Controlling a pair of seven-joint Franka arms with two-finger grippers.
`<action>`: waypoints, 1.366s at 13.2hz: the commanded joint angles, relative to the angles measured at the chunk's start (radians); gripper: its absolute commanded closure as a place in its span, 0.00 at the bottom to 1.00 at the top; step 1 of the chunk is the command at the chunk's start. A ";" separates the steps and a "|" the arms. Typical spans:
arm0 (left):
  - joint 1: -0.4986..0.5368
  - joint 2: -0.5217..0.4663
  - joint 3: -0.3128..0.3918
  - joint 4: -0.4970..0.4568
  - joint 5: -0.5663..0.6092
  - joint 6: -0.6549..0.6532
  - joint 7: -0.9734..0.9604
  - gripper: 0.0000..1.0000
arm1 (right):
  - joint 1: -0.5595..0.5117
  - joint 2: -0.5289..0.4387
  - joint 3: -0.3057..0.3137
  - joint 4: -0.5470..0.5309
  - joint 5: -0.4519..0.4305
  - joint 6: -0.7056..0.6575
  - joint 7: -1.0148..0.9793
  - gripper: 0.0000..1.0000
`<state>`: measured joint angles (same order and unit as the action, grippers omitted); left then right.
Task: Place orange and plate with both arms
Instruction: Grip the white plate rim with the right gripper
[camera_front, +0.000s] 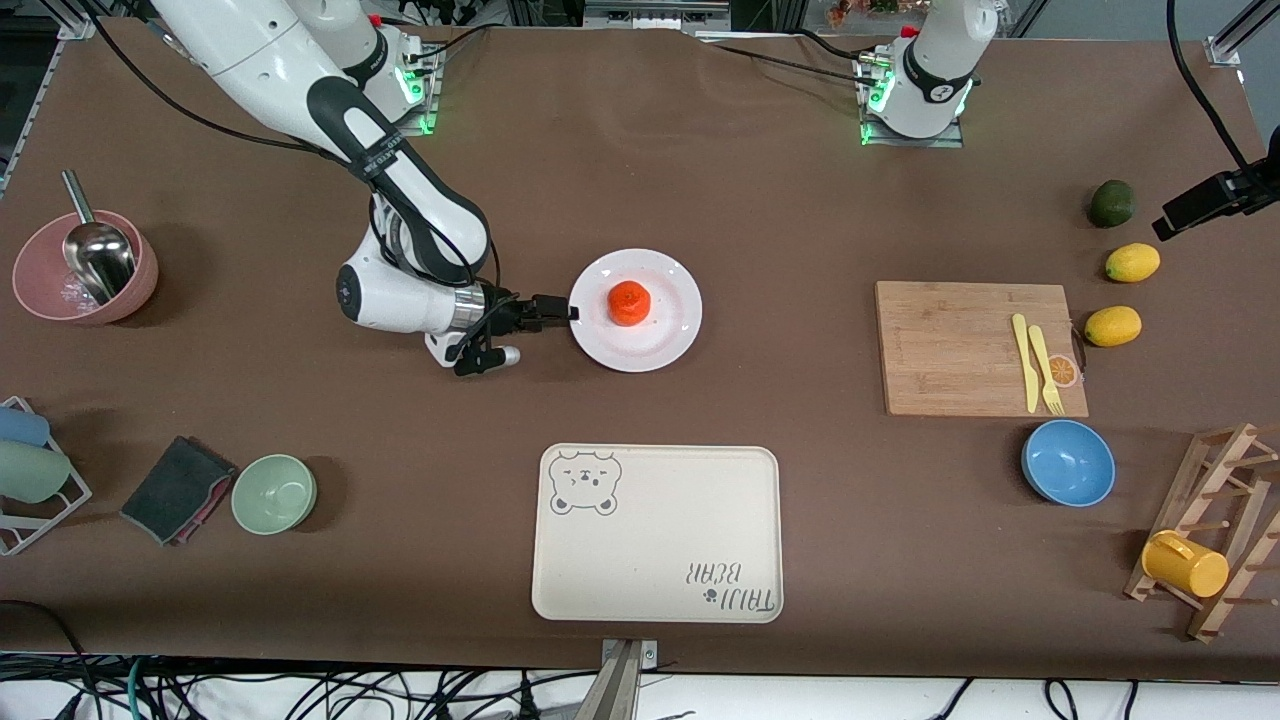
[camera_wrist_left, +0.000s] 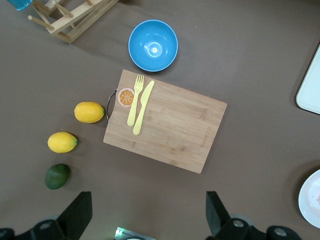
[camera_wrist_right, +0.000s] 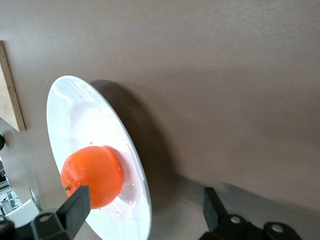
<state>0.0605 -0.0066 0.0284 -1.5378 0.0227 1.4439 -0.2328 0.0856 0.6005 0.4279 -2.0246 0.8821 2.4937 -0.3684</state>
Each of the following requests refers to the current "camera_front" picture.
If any orange mandarin fruit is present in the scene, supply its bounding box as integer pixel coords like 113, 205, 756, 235
608, 280, 653, 327

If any white round plate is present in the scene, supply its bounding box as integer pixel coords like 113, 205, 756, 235
568, 248, 704, 374

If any dark green avocado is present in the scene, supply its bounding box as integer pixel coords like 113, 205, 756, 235
1088, 179, 1137, 229

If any yellow lemon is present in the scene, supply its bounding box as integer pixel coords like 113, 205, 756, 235
1105, 242, 1162, 284
1084, 305, 1143, 349

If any yellow plastic fork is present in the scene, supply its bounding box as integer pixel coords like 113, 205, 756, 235
1028, 325, 1065, 416

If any yellow plastic knife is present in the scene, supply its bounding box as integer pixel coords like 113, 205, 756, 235
1011, 313, 1041, 414

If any cream bear print tray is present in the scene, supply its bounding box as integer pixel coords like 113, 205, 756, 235
530, 444, 784, 624

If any blue plastic bowl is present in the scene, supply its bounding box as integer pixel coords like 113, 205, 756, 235
1021, 419, 1117, 508

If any bamboo cutting board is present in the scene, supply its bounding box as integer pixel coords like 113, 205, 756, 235
875, 281, 1091, 418

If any pale green bowl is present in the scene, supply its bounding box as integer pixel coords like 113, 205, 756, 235
231, 454, 318, 536

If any yellow plastic mug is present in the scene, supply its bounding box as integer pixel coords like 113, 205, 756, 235
1141, 530, 1230, 599

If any wooden peg drying rack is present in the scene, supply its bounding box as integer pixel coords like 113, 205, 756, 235
1124, 423, 1280, 643

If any dark grey folded cloth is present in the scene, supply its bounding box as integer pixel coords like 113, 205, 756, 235
120, 435, 238, 547

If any shiny metal scoop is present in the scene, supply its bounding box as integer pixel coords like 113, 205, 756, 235
62, 169, 138, 304

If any pink bowl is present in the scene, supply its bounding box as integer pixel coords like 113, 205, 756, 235
12, 209, 159, 327

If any light blue cup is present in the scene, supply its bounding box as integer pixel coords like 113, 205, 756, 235
0, 406, 51, 448

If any pale green cup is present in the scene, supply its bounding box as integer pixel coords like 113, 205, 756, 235
0, 440, 73, 504

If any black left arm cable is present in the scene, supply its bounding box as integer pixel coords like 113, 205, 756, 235
1165, 0, 1259, 173

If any aluminium corner bracket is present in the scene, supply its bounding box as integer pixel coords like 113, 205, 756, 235
55, 0, 101, 41
1205, 0, 1280, 69

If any grey metal stand post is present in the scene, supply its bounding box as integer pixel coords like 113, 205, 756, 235
597, 638, 659, 720

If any white wire cup rack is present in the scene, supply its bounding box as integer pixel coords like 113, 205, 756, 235
0, 396, 93, 557

